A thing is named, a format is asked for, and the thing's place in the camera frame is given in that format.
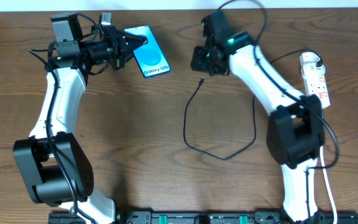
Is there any blue smartphone lit screen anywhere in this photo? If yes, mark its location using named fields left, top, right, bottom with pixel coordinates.
left=124, top=26, right=171, bottom=78

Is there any black charger cable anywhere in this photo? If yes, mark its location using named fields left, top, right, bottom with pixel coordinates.
left=183, top=47, right=324, bottom=161

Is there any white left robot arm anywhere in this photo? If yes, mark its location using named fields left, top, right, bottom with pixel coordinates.
left=13, top=25, right=148, bottom=223

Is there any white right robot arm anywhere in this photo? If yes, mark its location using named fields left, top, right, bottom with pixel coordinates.
left=191, top=10, right=325, bottom=223

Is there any white power strip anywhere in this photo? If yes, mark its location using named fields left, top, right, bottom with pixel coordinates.
left=300, top=52, right=330, bottom=109

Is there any white power cord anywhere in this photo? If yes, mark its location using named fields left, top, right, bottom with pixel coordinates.
left=318, top=146, right=339, bottom=224

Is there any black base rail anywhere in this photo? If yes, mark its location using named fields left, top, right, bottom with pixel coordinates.
left=47, top=210, right=358, bottom=224

